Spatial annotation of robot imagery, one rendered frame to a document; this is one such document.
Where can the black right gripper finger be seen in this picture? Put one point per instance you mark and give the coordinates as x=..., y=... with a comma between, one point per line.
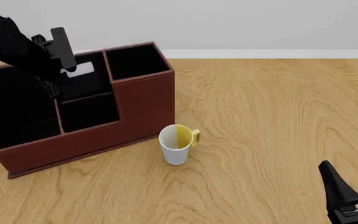
x=337, y=186

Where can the white and yellow mug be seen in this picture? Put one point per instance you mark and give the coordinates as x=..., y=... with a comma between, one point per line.
x=174, y=149

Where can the red-brown desk caddy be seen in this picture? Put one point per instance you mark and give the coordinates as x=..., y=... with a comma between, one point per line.
x=141, y=105

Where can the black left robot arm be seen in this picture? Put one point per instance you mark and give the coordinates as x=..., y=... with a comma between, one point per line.
x=9, y=44

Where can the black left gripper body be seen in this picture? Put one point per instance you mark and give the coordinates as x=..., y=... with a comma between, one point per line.
x=52, y=89

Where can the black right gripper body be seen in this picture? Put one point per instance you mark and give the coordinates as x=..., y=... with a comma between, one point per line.
x=357, y=215

